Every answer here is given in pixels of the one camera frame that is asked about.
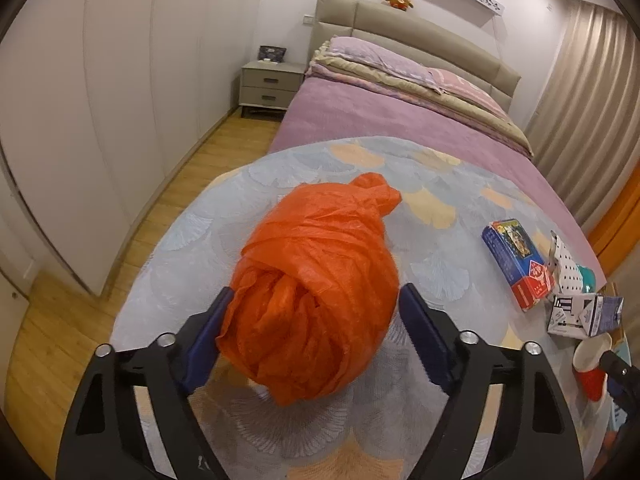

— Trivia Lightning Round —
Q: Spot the beige curtain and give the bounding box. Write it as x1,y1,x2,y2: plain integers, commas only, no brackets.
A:
525,0,640,233

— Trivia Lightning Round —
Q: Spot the blue card box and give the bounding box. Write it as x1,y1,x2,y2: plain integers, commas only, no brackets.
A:
481,218,556,312

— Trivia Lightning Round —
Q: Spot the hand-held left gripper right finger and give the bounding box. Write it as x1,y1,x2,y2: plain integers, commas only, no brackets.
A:
395,282,586,480

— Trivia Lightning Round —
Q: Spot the purple bedspread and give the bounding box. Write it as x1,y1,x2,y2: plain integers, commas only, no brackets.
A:
268,76,601,241

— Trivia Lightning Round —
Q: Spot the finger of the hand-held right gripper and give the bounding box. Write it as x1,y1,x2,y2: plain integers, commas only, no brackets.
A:
599,349,640,406

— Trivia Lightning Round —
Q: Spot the leaf patterned blanket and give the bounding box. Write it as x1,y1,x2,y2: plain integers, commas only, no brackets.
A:
111,136,608,480

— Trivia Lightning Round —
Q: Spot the purple pillow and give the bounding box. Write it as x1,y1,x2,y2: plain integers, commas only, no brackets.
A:
325,36,441,92

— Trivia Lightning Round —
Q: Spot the beige padded headboard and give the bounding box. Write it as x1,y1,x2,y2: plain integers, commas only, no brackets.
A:
314,0,522,113

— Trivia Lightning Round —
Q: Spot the orange plastic bag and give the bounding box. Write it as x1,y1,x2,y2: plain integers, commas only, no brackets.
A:
216,172,403,407

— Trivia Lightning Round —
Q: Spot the grey nightstand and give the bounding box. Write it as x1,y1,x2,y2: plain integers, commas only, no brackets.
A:
239,60,307,118

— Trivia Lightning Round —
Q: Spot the white wardrobe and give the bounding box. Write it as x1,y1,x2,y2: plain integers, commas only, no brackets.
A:
0,0,261,298

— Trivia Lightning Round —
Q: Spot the orange curtain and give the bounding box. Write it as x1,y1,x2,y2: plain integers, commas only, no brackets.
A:
585,195,640,281

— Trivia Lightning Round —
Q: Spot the folded beige quilt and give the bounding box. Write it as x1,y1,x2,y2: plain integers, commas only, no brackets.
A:
307,57,533,158

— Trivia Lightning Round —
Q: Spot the pink pillow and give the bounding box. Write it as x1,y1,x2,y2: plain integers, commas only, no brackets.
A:
427,67,506,116

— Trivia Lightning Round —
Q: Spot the red and white paper cup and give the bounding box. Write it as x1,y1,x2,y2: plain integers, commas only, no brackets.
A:
572,332,613,403

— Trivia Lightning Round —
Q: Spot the white dotted carton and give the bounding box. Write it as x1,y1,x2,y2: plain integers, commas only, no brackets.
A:
548,231,598,295

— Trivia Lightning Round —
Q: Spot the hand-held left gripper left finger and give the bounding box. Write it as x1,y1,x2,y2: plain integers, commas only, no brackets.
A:
55,287,236,480

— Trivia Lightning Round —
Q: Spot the white and blue milk carton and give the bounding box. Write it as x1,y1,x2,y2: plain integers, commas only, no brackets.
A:
546,292,625,338

